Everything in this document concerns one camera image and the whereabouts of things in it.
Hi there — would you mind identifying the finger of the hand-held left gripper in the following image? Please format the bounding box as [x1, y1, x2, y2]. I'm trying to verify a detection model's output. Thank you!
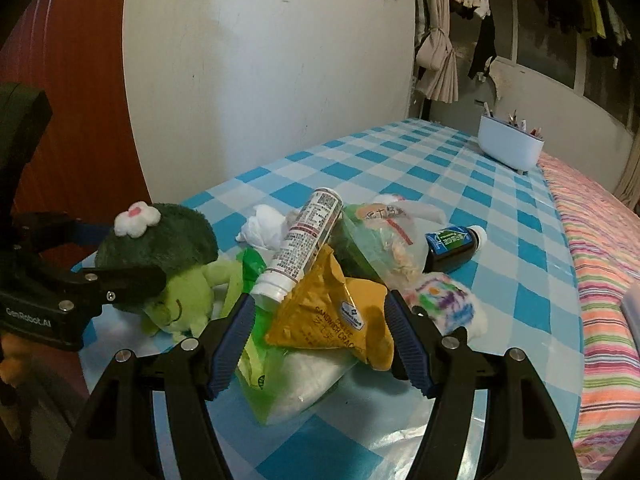
[60, 265, 167, 312]
[12, 211, 114, 257]

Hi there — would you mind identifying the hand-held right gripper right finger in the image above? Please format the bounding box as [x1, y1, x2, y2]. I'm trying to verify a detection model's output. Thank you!
[383, 290, 584, 480]

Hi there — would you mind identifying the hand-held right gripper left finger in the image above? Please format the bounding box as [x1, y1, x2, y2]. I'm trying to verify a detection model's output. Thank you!
[57, 292, 257, 480]

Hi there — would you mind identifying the green plush toy with flower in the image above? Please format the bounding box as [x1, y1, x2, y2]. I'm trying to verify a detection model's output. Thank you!
[95, 201, 251, 339]

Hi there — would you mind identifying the yellow cracker wrapper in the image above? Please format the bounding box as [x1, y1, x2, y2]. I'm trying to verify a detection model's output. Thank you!
[264, 245, 401, 372]

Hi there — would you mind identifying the white tissue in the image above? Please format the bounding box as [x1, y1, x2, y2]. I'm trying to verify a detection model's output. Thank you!
[236, 204, 297, 252]

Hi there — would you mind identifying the person's left hand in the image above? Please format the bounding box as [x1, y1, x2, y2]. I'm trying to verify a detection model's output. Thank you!
[0, 334, 24, 388]

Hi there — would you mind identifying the green and clear plastic bag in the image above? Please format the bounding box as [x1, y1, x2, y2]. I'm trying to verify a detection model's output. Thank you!
[235, 247, 361, 427]

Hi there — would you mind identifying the white cloth with coloured print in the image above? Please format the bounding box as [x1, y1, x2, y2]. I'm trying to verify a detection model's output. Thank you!
[400, 271, 489, 339]

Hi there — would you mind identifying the dark medicine bottle blue label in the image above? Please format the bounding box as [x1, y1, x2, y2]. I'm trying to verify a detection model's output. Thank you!
[425, 225, 489, 275]

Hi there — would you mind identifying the clear plastic food bag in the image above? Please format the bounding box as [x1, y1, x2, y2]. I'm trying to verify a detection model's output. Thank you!
[332, 195, 449, 287]

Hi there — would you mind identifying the white tablet tube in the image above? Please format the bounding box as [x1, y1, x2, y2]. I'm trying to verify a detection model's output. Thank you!
[251, 187, 344, 307]

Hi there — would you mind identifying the red-brown wooden door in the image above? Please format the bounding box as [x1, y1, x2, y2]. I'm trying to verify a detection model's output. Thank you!
[0, 0, 152, 266]

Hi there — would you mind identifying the blue checked tablecloth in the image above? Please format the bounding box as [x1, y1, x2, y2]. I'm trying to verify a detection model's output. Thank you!
[70, 117, 587, 480]

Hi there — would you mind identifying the pink striped blanket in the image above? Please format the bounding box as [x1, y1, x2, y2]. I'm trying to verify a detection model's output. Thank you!
[537, 152, 640, 467]

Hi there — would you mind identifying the white plastic basin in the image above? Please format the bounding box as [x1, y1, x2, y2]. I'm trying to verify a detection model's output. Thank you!
[477, 114, 546, 177]

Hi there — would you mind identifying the bunch of clothes pegs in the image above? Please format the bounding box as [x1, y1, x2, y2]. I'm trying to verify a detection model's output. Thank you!
[481, 102, 544, 139]

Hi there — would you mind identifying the beige tied curtain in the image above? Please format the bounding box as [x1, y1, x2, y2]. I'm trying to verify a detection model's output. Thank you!
[414, 0, 460, 104]

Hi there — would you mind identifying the hanging black garment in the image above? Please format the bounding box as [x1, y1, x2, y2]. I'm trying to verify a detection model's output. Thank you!
[467, 10, 499, 81]

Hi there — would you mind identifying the row of hanging clothes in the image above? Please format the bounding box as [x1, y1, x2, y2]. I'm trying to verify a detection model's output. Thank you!
[509, 0, 634, 57]

